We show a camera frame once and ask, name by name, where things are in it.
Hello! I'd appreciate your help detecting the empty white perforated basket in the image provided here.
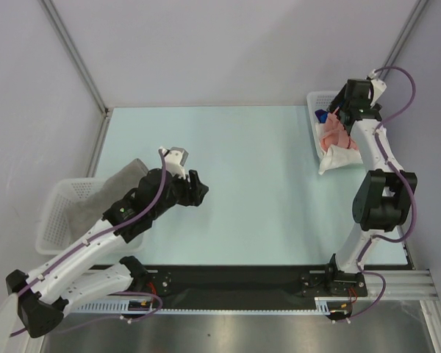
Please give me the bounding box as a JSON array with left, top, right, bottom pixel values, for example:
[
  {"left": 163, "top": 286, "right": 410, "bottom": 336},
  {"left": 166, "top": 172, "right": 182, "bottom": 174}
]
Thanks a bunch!
[{"left": 34, "top": 178, "right": 146, "bottom": 257}]

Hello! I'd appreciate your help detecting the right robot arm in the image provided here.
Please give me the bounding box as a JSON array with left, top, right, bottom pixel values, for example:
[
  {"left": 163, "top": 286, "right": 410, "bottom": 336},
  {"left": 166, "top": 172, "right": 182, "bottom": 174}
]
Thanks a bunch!
[{"left": 323, "top": 79, "right": 417, "bottom": 296}]

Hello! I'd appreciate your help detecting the aluminium frame post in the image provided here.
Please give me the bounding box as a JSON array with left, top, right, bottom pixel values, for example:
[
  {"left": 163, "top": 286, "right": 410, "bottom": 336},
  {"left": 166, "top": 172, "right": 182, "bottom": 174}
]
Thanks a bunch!
[
  {"left": 383, "top": 0, "right": 431, "bottom": 67},
  {"left": 38, "top": 0, "right": 108, "bottom": 116}
]

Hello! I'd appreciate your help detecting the pink towel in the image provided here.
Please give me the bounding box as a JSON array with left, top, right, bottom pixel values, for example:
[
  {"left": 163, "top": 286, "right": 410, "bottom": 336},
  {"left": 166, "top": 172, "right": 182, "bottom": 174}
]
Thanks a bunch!
[{"left": 320, "top": 113, "right": 359, "bottom": 152}]

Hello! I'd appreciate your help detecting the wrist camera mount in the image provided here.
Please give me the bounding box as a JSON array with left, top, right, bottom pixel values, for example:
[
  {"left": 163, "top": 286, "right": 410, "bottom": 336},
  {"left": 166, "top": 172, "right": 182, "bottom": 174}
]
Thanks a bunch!
[
  {"left": 367, "top": 71, "right": 387, "bottom": 105},
  {"left": 159, "top": 146, "right": 189, "bottom": 179}
]

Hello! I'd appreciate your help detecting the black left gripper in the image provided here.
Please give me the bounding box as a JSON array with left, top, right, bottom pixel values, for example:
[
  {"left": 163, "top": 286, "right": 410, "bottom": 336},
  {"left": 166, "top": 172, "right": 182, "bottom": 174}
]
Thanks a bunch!
[{"left": 151, "top": 168, "right": 208, "bottom": 219}]

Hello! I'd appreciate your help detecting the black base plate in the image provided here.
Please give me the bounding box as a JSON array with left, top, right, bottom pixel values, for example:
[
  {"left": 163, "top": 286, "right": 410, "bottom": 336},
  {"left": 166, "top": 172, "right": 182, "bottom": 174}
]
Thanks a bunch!
[{"left": 91, "top": 263, "right": 370, "bottom": 312}]

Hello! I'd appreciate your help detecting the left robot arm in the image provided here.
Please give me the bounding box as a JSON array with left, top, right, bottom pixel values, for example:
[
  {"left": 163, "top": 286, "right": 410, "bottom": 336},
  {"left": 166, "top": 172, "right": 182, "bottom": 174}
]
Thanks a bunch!
[{"left": 6, "top": 168, "right": 209, "bottom": 338}]

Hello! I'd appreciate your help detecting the grey slotted cable duct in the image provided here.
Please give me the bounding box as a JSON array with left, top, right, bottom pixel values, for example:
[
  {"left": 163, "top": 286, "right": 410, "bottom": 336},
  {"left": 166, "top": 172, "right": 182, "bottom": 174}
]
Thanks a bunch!
[{"left": 68, "top": 298, "right": 162, "bottom": 313}]

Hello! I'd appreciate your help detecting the white basket with towels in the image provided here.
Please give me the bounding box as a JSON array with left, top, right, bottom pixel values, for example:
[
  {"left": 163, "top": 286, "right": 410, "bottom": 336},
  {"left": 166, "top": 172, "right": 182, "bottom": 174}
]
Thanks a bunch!
[{"left": 306, "top": 91, "right": 362, "bottom": 174}]

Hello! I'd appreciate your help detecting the right aluminium frame post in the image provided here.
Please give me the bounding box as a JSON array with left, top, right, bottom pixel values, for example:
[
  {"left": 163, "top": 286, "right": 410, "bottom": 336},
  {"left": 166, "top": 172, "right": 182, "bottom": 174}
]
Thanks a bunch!
[{"left": 383, "top": 0, "right": 431, "bottom": 67}]

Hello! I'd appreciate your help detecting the left aluminium frame post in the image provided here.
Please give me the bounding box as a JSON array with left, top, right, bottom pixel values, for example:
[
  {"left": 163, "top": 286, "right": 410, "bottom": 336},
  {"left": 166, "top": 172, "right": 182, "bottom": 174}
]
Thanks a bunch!
[{"left": 38, "top": 0, "right": 108, "bottom": 116}]

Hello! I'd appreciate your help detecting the blue towel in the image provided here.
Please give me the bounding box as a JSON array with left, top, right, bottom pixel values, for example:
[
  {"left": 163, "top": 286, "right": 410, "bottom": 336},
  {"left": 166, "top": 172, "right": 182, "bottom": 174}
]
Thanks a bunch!
[{"left": 315, "top": 110, "right": 330, "bottom": 124}]

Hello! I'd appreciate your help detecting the grey terry towel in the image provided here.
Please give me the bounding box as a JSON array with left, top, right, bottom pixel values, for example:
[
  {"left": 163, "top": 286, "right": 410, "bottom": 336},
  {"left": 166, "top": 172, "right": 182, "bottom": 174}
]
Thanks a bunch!
[{"left": 65, "top": 159, "right": 148, "bottom": 242}]

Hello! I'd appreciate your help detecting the white towel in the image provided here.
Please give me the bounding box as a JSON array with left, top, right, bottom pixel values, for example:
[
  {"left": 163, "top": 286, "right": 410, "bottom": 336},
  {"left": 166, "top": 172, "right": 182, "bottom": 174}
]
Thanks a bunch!
[{"left": 312, "top": 123, "right": 363, "bottom": 175}]

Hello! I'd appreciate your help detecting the aluminium rail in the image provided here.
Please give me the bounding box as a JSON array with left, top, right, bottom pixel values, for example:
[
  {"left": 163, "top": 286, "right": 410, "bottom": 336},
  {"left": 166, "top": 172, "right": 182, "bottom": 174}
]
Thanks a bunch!
[{"left": 373, "top": 270, "right": 439, "bottom": 301}]

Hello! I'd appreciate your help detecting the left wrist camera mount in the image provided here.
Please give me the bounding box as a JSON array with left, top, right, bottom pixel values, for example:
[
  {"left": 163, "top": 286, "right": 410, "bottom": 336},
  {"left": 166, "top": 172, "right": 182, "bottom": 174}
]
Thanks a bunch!
[{"left": 159, "top": 146, "right": 189, "bottom": 179}]

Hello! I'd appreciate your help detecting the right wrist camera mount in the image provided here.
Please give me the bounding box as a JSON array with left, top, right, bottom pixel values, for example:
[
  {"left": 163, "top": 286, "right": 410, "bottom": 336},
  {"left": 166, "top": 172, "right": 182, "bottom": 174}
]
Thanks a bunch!
[{"left": 367, "top": 71, "right": 387, "bottom": 105}]

